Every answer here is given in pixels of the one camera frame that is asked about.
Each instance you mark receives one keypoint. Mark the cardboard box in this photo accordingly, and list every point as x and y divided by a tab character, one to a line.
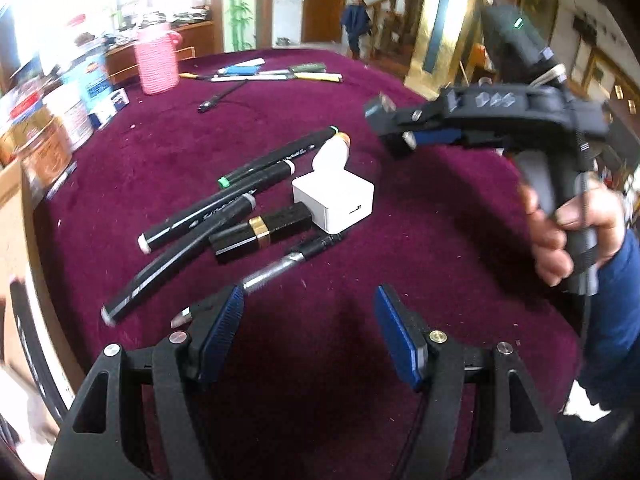
15	270

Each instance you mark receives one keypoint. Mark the yellow pencil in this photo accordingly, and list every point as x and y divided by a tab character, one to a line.
197	76

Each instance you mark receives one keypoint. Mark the wooden door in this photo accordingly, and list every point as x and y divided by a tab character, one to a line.
326	0

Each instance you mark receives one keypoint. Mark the gold pillar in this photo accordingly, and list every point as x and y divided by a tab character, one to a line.
440	25

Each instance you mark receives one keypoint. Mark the small blue white box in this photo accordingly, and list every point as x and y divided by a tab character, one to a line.
111	106

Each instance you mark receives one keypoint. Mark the bamboo wall poster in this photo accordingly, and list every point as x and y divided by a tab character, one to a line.
240	5

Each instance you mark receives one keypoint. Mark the pink knitted jar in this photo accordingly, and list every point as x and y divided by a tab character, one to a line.
157	62

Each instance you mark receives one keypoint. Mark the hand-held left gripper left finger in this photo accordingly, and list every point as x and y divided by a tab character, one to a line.
222	335

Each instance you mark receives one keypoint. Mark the yellow white pen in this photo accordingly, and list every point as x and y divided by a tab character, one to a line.
320	77

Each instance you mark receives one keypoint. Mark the white medicine bottle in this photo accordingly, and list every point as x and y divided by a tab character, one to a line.
70	120

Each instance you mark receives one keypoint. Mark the clear jar brown label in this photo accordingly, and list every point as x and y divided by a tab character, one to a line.
35	150

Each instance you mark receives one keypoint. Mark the maroon velvet tablecloth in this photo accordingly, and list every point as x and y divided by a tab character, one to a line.
310	160

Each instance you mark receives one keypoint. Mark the thin black pen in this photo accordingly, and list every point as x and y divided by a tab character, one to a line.
222	96

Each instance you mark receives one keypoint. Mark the green pen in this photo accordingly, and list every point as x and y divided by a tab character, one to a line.
307	67

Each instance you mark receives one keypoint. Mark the blue white lighter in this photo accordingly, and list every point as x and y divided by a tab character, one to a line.
240	66

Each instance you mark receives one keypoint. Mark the framed painting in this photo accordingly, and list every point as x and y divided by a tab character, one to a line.
539	0

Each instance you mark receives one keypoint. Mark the green-capped black marker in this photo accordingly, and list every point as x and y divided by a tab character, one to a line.
280	157

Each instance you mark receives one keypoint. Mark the blue white pouch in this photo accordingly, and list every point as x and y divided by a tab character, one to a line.
90	77

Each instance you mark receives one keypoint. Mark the person's right hand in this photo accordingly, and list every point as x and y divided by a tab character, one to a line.
550	245

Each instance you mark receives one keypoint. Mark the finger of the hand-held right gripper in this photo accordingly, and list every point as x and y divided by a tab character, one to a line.
382	109
435	137

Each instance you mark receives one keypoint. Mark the clear black gel pen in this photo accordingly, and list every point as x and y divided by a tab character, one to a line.
280	265

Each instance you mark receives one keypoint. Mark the orange-capped white bottle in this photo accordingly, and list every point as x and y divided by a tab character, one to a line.
330	157

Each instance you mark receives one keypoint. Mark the person's right forearm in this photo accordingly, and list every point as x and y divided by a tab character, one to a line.
617	320

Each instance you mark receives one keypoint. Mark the black marker grey caps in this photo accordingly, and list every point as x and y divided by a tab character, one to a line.
200	216
150	272

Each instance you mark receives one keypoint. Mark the wooden sideboard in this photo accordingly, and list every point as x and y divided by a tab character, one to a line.
160	52

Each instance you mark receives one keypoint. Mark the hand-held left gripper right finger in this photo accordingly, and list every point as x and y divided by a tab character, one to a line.
400	335

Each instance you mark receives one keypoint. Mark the wooden stair railing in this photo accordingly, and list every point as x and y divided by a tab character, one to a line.
397	15

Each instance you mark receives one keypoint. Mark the black gold lipstick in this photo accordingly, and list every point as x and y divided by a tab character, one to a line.
260	232

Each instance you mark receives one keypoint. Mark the white charger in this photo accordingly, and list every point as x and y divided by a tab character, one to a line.
332	200

